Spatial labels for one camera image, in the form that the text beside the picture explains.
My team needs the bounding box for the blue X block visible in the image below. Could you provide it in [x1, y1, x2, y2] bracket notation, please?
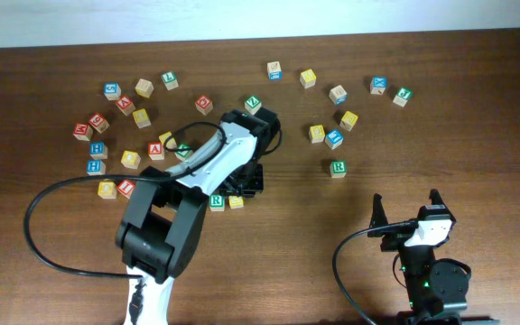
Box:
[370, 76, 387, 95]

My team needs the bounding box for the plain blue-sided block top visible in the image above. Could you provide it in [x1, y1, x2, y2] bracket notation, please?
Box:
[267, 61, 283, 80]

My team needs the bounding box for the red M block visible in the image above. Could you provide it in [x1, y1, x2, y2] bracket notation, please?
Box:
[73, 123, 93, 142]

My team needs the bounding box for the red a block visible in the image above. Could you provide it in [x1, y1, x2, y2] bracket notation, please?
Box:
[116, 95, 135, 116]
[148, 142, 165, 161]

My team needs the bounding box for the blue 5 block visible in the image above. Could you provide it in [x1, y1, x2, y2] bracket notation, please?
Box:
[104, 83, 121, 101]

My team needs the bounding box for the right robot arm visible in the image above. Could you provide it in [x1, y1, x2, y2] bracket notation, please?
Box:
[369, 189, 471, 324]

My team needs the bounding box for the plain blue-sided block right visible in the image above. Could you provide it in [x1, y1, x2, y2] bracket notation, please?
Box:
[329, 85, 348, 105]

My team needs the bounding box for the red 9 block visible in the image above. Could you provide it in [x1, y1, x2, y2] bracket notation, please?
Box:
[88, 113, 109, 134]

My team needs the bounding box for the blue picture block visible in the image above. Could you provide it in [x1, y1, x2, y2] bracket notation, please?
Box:
[325, 129, 344, 150]

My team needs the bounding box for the yellow O block lower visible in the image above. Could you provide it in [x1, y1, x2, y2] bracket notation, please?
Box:
[97, 181, 117, 200]

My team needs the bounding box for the plain blue-sided block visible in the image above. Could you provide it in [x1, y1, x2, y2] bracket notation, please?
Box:
[329, 85, 348, 105]
[267, 61, 283, 80]

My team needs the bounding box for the green Z block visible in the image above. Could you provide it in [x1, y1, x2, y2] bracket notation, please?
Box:
[245, 96, 262, 115]

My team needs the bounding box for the blue H block lower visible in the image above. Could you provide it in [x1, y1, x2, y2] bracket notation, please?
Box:
[86, 160, 106, 176]

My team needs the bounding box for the yellow block top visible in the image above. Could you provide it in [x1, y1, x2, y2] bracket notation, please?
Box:
[300, 69, 317, 88]

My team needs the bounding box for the yellow C block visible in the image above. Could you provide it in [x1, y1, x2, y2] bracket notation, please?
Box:
[158, 132, 178, 152]

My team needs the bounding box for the green J block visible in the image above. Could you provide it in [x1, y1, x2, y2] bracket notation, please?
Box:
[393, 88, 413, 107]

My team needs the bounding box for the yellow S block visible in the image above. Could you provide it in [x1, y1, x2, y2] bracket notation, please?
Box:
[228, 196, 245, 209]

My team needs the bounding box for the blue H block upper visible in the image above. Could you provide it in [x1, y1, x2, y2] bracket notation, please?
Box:
[89, 142, 108, 160]

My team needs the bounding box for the yellow o block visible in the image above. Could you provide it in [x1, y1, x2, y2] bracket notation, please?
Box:
[120, 150, 141, 170]
[97, 181, 117, 200]

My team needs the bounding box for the blue h block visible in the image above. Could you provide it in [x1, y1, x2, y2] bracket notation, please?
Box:
[86, 160, 106, 176]
[89, 142, 108, 160]

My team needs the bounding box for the green L block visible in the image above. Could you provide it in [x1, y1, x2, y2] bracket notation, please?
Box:
[162, 71, 179, 90]

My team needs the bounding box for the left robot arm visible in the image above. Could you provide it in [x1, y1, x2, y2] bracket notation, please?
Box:
[116, 107, 282, 324]

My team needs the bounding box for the red A block lower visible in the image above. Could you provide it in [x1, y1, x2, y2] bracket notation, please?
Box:
[148, 142, 165, 161]

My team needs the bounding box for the plain yellow-sided block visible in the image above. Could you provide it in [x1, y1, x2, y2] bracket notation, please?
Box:
[135, 79, 154, 98]

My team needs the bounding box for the red A block upper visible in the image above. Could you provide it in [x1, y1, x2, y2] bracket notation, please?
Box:
[116, 95, 135, 116]

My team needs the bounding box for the yellow block left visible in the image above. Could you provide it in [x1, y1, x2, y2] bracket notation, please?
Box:
[133, 108, 151, 128]

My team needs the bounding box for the yellow block middle right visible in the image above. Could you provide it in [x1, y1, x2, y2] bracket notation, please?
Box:
[309, 125, 326, 144]

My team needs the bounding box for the green V block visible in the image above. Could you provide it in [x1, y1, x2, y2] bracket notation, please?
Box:
[174, 143, 193, 161]

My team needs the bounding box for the yellow O block upper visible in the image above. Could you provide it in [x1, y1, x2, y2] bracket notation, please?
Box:
[120, 150, 141, 170]

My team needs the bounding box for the green r block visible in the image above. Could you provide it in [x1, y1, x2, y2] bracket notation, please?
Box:
[209, 194, 226, 211]
[330, 161, 348, 178]

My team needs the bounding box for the red I block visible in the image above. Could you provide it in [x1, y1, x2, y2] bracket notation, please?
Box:
[117, 179, 135, 199]

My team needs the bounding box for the red Q block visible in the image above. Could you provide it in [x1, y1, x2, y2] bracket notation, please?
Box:
[195, 95, 213, 116]

